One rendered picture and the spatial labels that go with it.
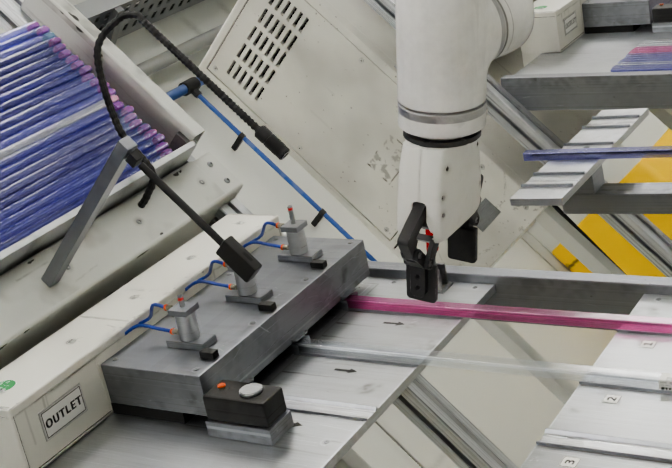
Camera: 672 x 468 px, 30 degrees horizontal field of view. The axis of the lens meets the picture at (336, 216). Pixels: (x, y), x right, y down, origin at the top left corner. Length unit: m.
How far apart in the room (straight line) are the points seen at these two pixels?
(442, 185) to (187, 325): 0.32
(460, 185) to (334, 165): 1.31
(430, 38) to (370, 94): 1.28
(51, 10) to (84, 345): 0.57
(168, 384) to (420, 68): 0.42
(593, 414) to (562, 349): 3.14
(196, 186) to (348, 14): 0.86
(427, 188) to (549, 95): 1.08
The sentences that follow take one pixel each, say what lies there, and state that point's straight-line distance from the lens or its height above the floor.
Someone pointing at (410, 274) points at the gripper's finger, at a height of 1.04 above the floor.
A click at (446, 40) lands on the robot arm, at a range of 1.13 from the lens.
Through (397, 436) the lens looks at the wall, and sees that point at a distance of 3.67.
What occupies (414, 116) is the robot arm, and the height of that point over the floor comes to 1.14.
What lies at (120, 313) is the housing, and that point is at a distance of 1.42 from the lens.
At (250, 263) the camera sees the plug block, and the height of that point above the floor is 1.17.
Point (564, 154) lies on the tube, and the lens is 1.68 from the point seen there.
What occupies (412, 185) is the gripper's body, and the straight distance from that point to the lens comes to 1.18.
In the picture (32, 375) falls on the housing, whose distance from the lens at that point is 1.34.
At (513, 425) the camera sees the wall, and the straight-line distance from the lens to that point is 3.98.
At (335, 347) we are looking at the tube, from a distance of 1.38.
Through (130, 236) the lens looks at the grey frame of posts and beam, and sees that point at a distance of 1.54.
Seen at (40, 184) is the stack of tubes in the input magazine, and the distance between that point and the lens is 1.50.
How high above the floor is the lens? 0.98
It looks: 7 degrees up
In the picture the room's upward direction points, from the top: 47 degrees counter-clockwise
